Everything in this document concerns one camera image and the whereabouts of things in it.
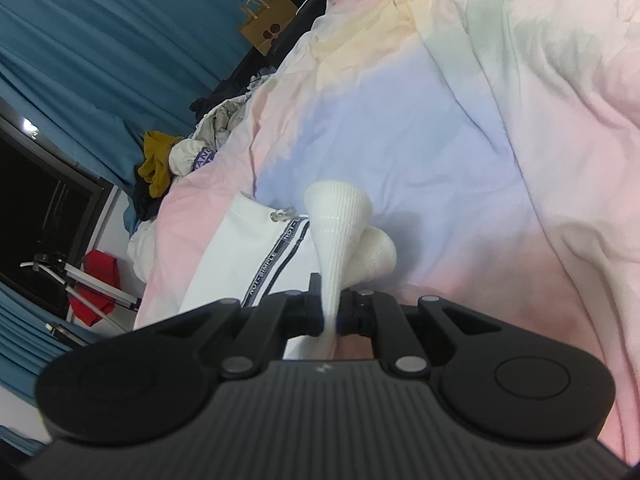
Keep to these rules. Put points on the red cloth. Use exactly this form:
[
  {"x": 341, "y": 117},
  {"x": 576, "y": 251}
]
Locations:
[{"x": 97, "y": 280}]

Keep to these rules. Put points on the brown paper bag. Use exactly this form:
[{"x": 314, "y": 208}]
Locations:
[{"x": 263, "y": 22}]

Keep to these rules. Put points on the white ribbed sock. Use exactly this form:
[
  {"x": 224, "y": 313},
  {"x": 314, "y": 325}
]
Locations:
[{"x": 336, "y": 240}]

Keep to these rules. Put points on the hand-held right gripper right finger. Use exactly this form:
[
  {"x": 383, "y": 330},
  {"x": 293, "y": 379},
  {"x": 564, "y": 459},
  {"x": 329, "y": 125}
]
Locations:
[{"x": 350, "y": 316}]

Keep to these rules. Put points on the white pants with striped band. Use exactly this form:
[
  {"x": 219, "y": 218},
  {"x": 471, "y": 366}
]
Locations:
[{"x": 240, "y": 255}]

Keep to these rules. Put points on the pastel tie-dye blanket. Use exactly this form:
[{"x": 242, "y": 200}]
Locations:
[{"x": 450, "y": 135}]

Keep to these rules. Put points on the silver tripod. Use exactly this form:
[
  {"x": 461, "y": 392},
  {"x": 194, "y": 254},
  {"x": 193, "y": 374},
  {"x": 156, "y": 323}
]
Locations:
[{"x": 75, "y": 280}]

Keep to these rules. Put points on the mustard yellow garment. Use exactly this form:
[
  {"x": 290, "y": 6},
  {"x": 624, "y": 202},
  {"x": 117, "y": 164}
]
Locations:
[{"x": 156, "y": 162}]

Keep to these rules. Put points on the dark window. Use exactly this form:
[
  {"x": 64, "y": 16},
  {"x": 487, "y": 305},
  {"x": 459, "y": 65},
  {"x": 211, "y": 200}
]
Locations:
[{"x": 35, "y": 210}]

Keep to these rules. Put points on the dark navy garment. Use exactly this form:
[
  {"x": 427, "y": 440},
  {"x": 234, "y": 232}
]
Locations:
[{"x": 146, "y": 205}]

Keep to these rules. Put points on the blue curtain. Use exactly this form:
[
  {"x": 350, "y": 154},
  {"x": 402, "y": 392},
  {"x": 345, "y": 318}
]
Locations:
[{"x": 100, "y": 45}]

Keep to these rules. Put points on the white garment with purple patch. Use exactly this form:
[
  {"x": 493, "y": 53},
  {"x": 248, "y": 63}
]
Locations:
[{"x": 197, "y": 147}]

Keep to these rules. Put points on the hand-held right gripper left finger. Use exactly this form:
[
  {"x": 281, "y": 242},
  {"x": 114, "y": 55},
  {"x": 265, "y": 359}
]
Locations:
[{"x": 314, "y": 310}]

